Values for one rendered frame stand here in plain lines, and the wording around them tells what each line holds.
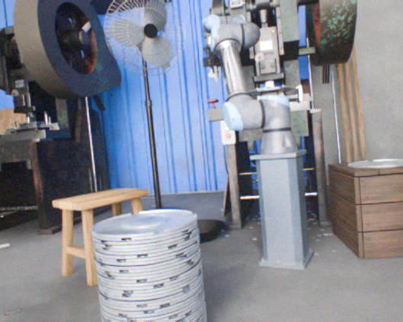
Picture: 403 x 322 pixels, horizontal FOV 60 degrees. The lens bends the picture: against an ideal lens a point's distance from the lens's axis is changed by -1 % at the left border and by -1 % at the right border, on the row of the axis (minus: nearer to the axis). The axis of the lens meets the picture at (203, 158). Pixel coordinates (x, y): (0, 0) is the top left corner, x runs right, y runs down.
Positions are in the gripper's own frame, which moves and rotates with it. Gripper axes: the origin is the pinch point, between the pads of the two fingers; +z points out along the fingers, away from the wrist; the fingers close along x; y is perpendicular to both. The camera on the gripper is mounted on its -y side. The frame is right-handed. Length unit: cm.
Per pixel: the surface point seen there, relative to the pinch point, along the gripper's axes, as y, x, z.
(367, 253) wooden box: -85, 22, 83
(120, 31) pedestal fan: 65, 17, -43
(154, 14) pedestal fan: 55, -6, -55
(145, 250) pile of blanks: -65, 112, 54
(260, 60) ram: -15.1, -23.4, -9.1
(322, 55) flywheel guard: -47, -38, -6
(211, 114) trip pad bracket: 3.2, 5.6, 19.7
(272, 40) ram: -20.5, -30.7, -20.8
